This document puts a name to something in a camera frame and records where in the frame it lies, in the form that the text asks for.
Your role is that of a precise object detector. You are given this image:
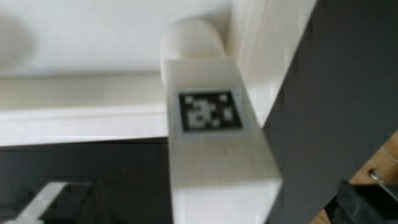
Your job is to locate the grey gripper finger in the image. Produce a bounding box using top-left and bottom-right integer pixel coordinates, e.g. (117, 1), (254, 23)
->
(11, 181), (93, 224)

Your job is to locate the white table leg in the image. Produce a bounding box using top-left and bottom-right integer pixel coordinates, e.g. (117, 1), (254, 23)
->
(160, 18), (283, 224)

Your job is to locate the white square table top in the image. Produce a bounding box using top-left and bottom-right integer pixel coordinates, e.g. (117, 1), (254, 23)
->
(0, 0), (320, 147)

